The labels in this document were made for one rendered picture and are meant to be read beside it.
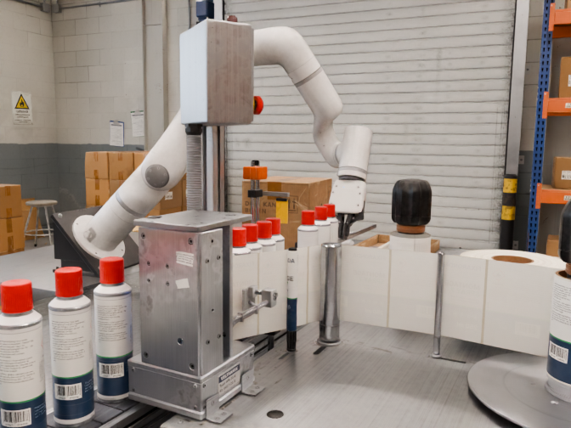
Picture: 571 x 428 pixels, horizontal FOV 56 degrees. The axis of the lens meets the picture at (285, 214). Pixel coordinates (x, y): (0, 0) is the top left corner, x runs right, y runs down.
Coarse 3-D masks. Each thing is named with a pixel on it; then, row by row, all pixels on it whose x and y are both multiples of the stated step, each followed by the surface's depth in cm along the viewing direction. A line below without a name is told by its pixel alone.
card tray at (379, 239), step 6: (378, 234) 228; (384, 234) 227; (366, 240) 215; (372, 240) 222; (378, 240) 229; (384, 240) 227; (432, 240) 218; (438, 240) 215; (366, 246) 216; (372, 246) 220; (432, 246) 206; (438, 246) 216; (432, 252) 207
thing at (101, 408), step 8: (96, 392) 80; (96, 400) 77; (128, 400) 78; (96, 408) 75; (104, 408) 75; (112, 408) 75; (120, 408) 75; (128, 408) 76; (48, 416) 73; (96, 416) 73; (104, 416) 73; (112, 416) 73; (48, 424) 71; (88, 424) 71; (96, 424) 71; (104, 424) 72
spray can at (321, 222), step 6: (318, 210) 140; (324, 210) 140; (318, 216) 140; (324, 216) 140; (318, 222) 140; (324, 222) 140; (324, 228) 140; (330, 228) 141; (324, 234) 140; (330, 234) 142; (318, 240) 140; (324, 240) 140; (330, 240) 142
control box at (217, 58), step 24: (216, 24) 100; (240, 24) 102; (192, 48) 106; (216, 48) 100; (240, 48) 102; (192, 72) 107; (216, 72) 101; (240, 72) 103; (192, 96) 108; (216, 96) 101; (240, 96) 104; (192, 120) 108; (216, 120) 102; (240, 120) 104
